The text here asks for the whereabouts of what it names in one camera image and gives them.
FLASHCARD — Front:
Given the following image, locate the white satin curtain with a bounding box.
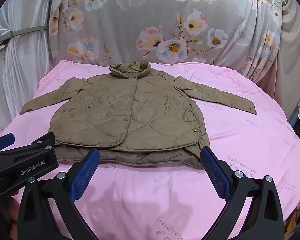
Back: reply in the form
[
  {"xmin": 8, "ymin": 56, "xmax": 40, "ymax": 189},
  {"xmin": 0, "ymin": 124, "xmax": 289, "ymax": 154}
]
[{"xmin": 0, "ymin": 0, "xmax": 56, "ymax": 138}]

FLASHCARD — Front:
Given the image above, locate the olive quilted jacket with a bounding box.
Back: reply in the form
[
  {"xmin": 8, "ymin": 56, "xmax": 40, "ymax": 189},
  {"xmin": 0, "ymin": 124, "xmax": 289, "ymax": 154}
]
[{"xmin": 19, "ymin": 62, "xmax": 258, "ymax": 169}]

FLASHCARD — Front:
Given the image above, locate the orange patterned item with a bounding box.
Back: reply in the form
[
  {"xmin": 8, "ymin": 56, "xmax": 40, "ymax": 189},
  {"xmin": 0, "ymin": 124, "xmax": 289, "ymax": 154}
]
[{"xmin": 284, "ymin": 187, "xmax": 300, "ymax": 233}]

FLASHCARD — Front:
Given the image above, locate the grey floral cloth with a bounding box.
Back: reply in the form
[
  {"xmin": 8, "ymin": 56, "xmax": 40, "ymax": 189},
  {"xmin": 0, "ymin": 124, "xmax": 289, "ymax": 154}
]
[{"xmin": 49, "ymin": 0, "xmax": 283, "ymax": 85}]

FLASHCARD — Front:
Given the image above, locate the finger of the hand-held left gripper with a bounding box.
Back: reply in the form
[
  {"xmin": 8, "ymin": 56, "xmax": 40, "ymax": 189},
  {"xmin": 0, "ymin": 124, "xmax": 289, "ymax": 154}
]
[
  {"xmin": 0, "ymin": 132, "xmax": 15, "ymax": 156},
  {"xmin": 0, "ymin": 132, "xmax": 59, "ymax": 198}
]

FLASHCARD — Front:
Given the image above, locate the person's left hand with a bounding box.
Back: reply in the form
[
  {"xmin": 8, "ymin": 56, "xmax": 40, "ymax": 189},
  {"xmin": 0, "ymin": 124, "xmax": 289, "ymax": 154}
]
[{"xmin": 5, "ymin": 190, "xmax": 22, "ymax": 232}]

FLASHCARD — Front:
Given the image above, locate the grey metal bar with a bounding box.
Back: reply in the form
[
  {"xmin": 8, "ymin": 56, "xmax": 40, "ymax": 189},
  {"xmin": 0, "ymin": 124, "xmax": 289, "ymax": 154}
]
[{"xmin": 0, "ymin": 26, "xmax": 49, "ymax": 50}]

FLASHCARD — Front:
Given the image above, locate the beige curtain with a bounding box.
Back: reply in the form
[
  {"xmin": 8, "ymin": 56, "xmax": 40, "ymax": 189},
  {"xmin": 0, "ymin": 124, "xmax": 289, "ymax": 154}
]
[{"xmin": 261, "ymin": 0, "xmax": 300, "ymax": 100}]

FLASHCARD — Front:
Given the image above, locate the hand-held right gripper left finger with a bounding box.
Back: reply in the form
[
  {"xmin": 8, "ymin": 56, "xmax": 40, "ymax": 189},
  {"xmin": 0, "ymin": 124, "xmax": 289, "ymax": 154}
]
[{"xmin": 16, "ymin": 149, "xmax": 101, "ymax": 240}]

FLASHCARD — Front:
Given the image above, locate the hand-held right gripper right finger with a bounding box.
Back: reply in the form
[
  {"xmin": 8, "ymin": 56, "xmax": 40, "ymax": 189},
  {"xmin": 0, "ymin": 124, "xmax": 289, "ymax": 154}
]
[{"xmin": 200, "ymin": 146, "xmax": 286, "ymax": 240}]

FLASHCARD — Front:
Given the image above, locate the pink printed bed sheet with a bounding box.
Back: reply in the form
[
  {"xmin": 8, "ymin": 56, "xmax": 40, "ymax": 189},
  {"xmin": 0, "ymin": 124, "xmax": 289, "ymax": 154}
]
[{"xmin": 0, "ymin": 59, "xmax": 300, "ymax": 240}]

